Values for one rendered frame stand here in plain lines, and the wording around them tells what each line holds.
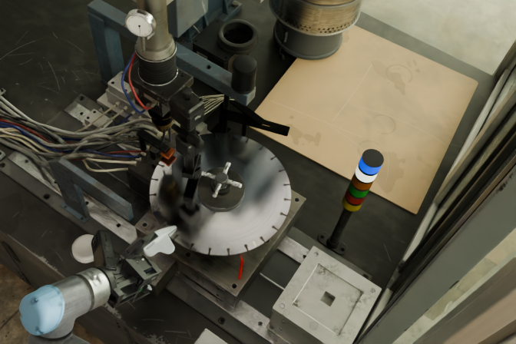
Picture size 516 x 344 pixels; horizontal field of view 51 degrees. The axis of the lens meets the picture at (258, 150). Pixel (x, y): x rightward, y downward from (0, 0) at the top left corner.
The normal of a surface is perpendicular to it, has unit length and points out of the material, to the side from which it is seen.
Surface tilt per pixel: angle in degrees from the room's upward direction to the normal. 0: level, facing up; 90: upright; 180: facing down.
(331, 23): 90
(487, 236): 90
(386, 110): 0
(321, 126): 0
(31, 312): 56
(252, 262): 0
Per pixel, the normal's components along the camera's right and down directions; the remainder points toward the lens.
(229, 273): 0.09, -0.57
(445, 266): -0.55, 0.66
